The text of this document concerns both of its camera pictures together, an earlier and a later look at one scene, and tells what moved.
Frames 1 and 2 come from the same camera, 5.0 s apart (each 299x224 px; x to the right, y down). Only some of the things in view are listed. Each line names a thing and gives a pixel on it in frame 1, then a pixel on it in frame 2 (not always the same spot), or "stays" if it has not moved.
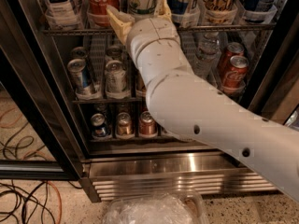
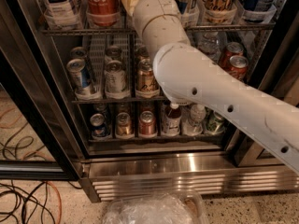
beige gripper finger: (121, 21) to (128, 0)
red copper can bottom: (148, 126) stays
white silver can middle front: (116, 80) stays
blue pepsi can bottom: (99, 129) stays
